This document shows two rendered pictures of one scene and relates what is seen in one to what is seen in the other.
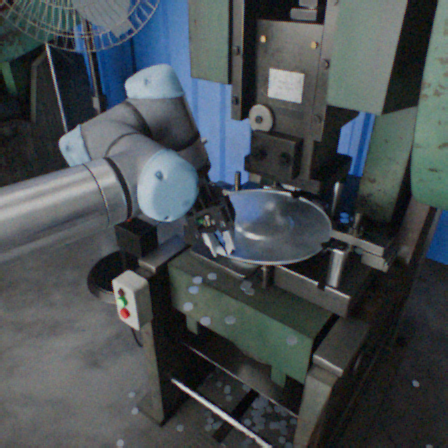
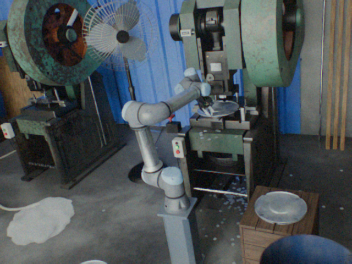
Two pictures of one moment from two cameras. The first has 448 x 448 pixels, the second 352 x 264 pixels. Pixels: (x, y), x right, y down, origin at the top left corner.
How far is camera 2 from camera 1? 1.65 m
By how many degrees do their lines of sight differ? 13
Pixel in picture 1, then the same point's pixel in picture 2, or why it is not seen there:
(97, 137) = (185, 84)
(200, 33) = (189, 58)
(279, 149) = (218, 84)
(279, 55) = (212, 59)
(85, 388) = (153, 210)
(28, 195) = (186, 92)
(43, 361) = (128, 208)
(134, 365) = not seen: hidden behind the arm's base
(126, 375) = not seen: hidden behind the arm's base
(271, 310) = (227, 133)
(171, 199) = (207, 91)
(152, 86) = (192, 72)
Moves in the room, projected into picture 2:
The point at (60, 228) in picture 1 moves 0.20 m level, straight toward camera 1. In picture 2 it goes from (192, 97) to (216, 104)
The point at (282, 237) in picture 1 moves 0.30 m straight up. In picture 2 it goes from (225, 110) to (220, 67)
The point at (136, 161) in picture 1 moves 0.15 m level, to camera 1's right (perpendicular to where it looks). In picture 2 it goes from (199, 84) to (224, 80)
